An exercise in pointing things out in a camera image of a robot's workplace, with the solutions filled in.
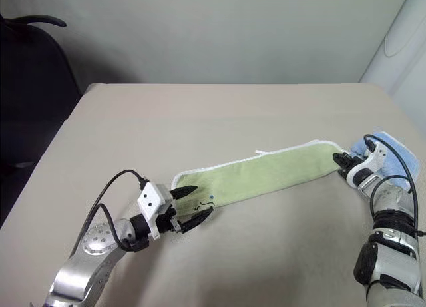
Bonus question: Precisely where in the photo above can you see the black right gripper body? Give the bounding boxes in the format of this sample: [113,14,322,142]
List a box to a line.
[345,154,365,170]

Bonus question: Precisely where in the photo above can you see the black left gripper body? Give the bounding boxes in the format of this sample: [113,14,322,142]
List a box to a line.
[155,190,183,235]

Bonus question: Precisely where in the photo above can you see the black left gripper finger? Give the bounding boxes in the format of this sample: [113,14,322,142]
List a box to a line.
[178,208,214,234]
[169,185,200,202]

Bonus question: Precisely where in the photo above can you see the green towel with white edge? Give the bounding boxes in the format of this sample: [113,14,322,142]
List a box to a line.
[171,139,349,222]

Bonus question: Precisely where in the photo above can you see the folded blue towel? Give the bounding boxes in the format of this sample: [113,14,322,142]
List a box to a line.
[348,131,421,191]

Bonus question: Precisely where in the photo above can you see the white plastic panel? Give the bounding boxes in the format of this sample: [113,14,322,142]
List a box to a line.
[360,0,426,100]

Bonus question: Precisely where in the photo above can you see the black office chair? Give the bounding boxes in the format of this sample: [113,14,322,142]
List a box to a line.
[0,13,81,170]

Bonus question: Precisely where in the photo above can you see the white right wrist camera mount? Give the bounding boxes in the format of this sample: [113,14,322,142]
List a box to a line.
[349,136,389,180]

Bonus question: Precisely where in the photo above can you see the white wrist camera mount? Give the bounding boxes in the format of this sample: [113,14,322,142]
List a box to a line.
[136,183,172,242]
[349,136,389,180]

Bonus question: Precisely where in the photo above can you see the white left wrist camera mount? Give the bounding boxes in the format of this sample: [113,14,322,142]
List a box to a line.
[136,183,172,242]

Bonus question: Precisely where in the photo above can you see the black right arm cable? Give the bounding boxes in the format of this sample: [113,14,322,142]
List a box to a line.
[363,133,426,238]

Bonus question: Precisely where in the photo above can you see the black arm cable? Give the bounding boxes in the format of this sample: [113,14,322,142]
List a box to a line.
[81,168,149,252]
[363,133,426,238]

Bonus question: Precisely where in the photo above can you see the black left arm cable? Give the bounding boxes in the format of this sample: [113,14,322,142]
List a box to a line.
[81,168,149,252]

